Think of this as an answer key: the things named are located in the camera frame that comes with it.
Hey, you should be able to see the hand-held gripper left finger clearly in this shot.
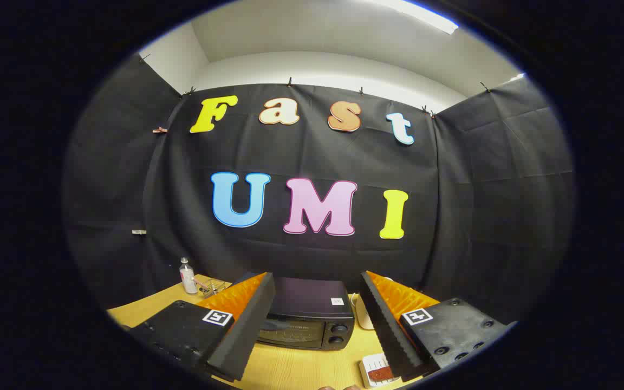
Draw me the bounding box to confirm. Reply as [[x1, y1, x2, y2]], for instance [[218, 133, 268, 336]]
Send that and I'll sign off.
[[128, 272, 276, 382]]

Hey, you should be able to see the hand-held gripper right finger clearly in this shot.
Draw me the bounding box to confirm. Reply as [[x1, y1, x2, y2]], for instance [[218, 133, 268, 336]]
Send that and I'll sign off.
[[359, 271, 518, 382]]

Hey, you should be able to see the black toaster oven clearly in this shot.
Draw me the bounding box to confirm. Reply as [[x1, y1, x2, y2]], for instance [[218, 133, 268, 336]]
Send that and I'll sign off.
[[229, 272, 356, 351]]

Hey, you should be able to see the white toaster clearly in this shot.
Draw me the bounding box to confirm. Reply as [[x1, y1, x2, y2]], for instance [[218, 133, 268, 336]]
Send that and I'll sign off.
[[351, 276, 394, 330]]

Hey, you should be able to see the white rectangular dish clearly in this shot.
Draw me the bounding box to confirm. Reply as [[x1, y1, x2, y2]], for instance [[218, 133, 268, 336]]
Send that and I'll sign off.
[[360, 353, 402, 389]]

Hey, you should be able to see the clear plastic bottle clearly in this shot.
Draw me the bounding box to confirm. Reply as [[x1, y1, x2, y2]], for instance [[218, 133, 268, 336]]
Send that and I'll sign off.
[[179, 257, 199, 295]]

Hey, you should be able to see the small wire basket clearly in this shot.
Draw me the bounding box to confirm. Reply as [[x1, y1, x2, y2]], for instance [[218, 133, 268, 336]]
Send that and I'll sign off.
[[197, 278, 231, 298]]

